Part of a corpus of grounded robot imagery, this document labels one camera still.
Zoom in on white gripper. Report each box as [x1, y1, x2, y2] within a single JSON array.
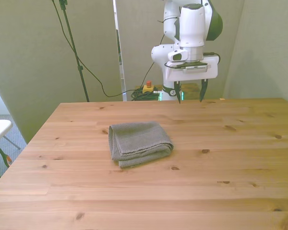
[[164, 55, 219, 104]]

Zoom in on grey terry towel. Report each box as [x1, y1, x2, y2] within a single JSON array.
[[108, 121, 174, 169]]

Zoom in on yellow emergency stop box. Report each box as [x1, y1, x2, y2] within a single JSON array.
[[142, 80, 155, 94]]

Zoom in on black tripod stand pole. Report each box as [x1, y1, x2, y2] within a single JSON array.
[[58, 0, 90, 103]]

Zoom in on orange tipped black clamp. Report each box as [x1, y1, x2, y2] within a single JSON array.
[[0, 143, 13, 168]]

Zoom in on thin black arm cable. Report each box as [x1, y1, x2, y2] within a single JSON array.
[[142, 33, 166, 88]]

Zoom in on coiled dark cable bundle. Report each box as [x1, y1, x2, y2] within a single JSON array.
[[130, 89, 160, 102]]

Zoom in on white partition frame post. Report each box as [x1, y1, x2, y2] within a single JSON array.
[[112, 0, 127, 102]]

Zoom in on black hanging tripod cable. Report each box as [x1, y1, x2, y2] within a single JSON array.
[[51, 0, 144, 98]]

